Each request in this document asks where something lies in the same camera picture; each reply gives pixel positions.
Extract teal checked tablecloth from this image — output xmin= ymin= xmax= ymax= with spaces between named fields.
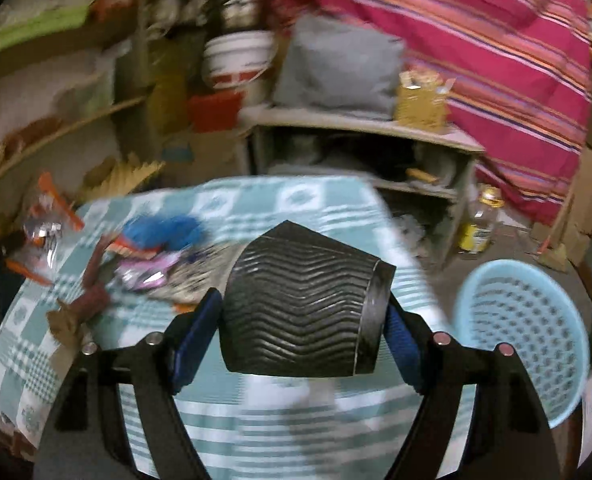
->
xmin=0 ymin=174 xmax=477 ymax=480

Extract blue plastic bag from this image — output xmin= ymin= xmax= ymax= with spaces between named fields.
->
xmin=121 ymin=215 xmax=207 ymax=253

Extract grey patterned wrapper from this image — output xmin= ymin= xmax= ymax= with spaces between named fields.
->
xmin=163 ymin=245 xmax=242 ymax=306

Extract pan with wooden handle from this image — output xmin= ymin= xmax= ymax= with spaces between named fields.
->
xmin=406 ymin=167 xmax=439 ymax=186

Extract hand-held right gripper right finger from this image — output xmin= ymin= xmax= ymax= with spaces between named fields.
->
xmin=383 ymin=300 xmax=562 ymax=480

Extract green cloth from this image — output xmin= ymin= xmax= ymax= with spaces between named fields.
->
xmin=0 ymin=5 xmax=92 ymax=56

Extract yellow ridged board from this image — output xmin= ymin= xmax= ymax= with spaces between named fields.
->
xmin=83 ymin=157 xmax=164 ymax=201

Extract maroon scouring pad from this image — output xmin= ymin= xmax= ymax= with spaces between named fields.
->
xmin=73 ymin=237 xmax=112 ymax=322

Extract metal pot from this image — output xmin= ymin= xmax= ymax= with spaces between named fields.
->
xmin=218 ymin=0 xmax=262 ymax=33

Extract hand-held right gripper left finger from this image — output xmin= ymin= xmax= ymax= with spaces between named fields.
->
xmin=33 ymin=287 xmax=224 ymax=480

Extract wooden wall shelf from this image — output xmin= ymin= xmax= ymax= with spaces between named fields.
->
xmin=0 ymin=0 xmax=152 ymax=196

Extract light blue plastic basket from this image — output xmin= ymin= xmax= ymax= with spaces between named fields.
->
xmin=453 ymin=260 xmax=591 ymax=430

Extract straw broom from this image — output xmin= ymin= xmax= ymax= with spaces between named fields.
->
xmin=538 ymin=175 xmax=582 ymax=273

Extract white plastic bucket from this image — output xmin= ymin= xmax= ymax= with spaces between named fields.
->
xmin=201 ymin=30 xmax=277 ymax=93

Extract brown crumpled paper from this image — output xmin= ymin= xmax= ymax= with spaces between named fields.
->
xmin=46 ymin=300 xmax=89 ymax=351

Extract orange snack wrapper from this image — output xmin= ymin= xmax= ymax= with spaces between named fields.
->
xmin=6 ymin=172 xmax=84 ymax=286

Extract clear plastic bags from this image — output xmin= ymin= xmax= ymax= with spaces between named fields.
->
xmin=391 ymin=212 xmax=427 ymax=251

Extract yellow oil bottle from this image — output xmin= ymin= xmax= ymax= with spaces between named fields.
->
xmin=458 ymin=185 xmax=506 ymax=257

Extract wooden shelf unit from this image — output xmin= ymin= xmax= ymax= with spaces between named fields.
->
xmin=238 ymin=105 xmax=484 ymax=271

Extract grey cloth bag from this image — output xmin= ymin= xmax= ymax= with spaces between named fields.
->
xmin=273 ymin=15 xmax=407 ymax=121

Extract yellow chopstick holder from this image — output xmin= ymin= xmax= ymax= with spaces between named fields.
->
xmin=395 ymin=70 xmax=452 ymax=133

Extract red plastic tray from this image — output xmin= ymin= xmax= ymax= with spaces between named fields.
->
xmin=186 ymin=91 xmax=244 ymax=133

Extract red striped blanket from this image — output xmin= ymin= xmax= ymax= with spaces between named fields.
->
xmin=271 ymin=0 xmax=592 ymax=226

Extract purple foil wrapper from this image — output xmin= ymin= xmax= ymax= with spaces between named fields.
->
xmin=116 ymin=252 xmax=182 ymax=291

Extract black ribbed paper cup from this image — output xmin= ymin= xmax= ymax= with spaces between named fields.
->
xmin=223 ymin=220 xmax=397 ymax=377

